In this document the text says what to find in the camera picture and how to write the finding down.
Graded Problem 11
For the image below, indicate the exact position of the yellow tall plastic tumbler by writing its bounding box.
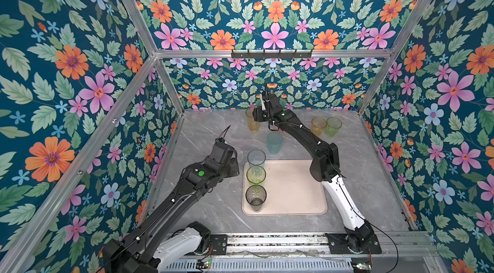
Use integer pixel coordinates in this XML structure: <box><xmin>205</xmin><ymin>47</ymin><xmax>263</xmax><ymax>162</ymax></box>
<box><xmin>245</xmin><ymin>108</ymin><xmax>260</xmax><ymax>131</ymax></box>

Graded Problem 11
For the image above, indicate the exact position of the teal textured plastic cup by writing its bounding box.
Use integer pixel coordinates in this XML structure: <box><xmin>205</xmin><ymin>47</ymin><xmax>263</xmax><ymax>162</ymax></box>
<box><xmin>267</xmin><ymin>131</ymin><xmax>284</xmax><ymax>155</ymax></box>

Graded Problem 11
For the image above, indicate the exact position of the blue tall plastic tumbler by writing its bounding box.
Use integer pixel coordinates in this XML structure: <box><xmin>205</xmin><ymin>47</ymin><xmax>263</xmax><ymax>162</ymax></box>
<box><xmin>247</xmin><ymin>149</ymin><xmax>266</xmax><ymax>167</ymax></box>

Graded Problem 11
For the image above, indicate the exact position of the green tall plastic tumbler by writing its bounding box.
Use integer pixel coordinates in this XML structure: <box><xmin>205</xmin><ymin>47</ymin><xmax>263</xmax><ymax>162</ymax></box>
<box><xmin>246</xmin><ymin>166</ymin><xmax>267</xmax><ymax>185</ymax></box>

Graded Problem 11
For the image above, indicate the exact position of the grey smoked plastic tumbler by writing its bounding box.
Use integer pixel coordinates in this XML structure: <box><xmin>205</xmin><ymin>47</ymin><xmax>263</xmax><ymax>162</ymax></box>
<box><xmin>245</xmin><ymin>185</ymin><xmax>267</xmax><ymax>212</ymax></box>

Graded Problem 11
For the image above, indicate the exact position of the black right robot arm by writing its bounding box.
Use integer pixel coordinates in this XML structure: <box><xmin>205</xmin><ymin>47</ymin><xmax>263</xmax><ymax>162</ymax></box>
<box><xmin>253</xmin><ymin>90</ymin><xmax>376</xmax><ymax>254</ymax></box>

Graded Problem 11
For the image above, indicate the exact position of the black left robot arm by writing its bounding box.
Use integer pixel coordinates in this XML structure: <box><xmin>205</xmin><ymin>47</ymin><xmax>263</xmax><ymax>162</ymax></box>
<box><xmin>100</xmin><ymin>138</ymin><xmax>239</xmax><ymax>272</ymax></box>

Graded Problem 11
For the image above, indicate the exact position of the beige plastic tray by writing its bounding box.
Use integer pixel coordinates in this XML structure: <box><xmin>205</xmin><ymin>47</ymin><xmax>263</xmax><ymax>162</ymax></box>
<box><xmin>242</xmin><ymin>160</ymin><xmax>328</xmax><ymax>216</ymax></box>

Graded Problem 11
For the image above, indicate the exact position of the amber short plastic cup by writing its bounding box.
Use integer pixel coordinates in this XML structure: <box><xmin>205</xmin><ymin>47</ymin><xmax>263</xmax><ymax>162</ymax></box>
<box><xmin>311</xmin><ymin>117</ymin><xmax>327</xmax><ymax>137</ymax></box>

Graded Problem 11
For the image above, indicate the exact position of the light green short plastic cup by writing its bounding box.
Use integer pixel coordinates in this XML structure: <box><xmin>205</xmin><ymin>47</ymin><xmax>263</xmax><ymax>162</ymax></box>
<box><xmin>325</xmin><ymin>117</ymin><xmax>342</xmax><ymax>137</ymax></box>

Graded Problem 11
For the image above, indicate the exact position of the black hook rail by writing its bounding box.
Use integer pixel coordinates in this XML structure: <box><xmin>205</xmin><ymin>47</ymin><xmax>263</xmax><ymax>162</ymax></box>
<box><xmin>230</xmin><ymin>49</ymin><xmax>313</xmax><ymax>59</ymax></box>

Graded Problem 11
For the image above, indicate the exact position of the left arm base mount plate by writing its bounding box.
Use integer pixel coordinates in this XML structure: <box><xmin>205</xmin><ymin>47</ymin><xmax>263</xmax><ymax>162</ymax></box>
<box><xmin>193</xmin><ymin>234</ymin><xmax>228</xmax><ymax>257</ymax></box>

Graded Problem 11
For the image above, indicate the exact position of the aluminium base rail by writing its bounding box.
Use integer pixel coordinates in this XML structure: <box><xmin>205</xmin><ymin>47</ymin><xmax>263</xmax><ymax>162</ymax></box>
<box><xmin>162</xmin><ymin>231</ymin><xmax>447</xmax><ymax>272</ymax></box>

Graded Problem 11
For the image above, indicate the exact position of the aluminium top frame bar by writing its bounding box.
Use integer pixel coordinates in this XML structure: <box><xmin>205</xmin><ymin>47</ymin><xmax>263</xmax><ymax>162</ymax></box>
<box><xmin>154</xmin><ymin>49</ymin><xmax>392</xmax><ymax>59</ymax></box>

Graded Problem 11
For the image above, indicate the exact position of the aluminium frame bar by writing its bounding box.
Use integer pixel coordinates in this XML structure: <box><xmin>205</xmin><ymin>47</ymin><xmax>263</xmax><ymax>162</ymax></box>
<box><xmin>1</xmin><ymin>54</ymin><xmax>158</xmax><ymax>272</ymax></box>
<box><xmin>154</xmin><ymin>49</ymin><xmax>392</xmax><ymax>59</ymax></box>

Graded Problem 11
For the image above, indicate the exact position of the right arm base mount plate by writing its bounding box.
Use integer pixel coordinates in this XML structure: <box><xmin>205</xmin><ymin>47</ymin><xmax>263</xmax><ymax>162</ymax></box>
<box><xmin>324</xmin><ymin>233</ymin><xmax>383</xmax><ymax>254</ymax></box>

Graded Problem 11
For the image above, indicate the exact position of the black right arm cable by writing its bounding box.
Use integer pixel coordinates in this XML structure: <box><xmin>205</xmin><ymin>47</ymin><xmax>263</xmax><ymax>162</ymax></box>
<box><xmin>362</xmin><ymin>218</ymin><xmax>400</xmax><ymax>273</ymax></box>

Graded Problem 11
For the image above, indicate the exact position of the aluminium frame corner post left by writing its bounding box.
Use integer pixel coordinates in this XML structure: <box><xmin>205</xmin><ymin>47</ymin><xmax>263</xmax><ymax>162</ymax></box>
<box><xmin>122</xmin><ymin>0</ymin><xmax>184</xmax><ymax>117</ymax></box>

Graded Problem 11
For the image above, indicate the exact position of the aluminium frame corner post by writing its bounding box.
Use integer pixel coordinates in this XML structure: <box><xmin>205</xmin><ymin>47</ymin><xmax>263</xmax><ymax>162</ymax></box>
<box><xmin>122</xmin><ymin>0</ymin><xmax>184</xmax><ymax>117</ymax></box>
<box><xmin>357</xmin><ymin>0</ymin><xmax>432</xmax><ymax>117</ymax></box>

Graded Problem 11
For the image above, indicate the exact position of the aluminium frame corner post right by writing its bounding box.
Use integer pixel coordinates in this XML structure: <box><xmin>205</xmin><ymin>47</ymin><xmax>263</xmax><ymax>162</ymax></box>
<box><xmin>357</xmin><ymin>0</ymin><xmax>432</xmax><ymax>117</ymax></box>

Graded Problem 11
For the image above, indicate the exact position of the aluminium left frame bar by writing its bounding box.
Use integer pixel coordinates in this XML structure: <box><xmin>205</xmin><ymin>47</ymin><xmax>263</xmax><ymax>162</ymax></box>
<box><xmin>1</xmin><ymin>54</ymin><xmax>158</xmax><ymax>272</ymax></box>

